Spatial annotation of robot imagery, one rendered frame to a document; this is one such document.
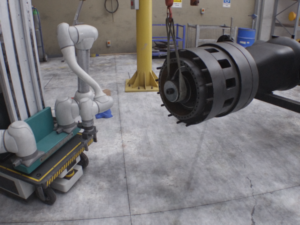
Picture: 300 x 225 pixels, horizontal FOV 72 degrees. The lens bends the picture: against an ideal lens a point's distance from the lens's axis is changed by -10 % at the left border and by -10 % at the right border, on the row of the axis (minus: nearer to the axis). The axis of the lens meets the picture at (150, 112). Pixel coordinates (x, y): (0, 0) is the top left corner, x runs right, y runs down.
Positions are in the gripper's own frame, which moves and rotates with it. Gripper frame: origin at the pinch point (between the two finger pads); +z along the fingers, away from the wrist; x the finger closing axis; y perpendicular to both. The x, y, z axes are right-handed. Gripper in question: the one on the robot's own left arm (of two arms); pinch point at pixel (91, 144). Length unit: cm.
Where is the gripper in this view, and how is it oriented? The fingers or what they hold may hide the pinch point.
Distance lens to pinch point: 183.8
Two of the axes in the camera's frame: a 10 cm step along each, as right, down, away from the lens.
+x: 3.2, -4.0, 8.6
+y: 9.5, 1.4, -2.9
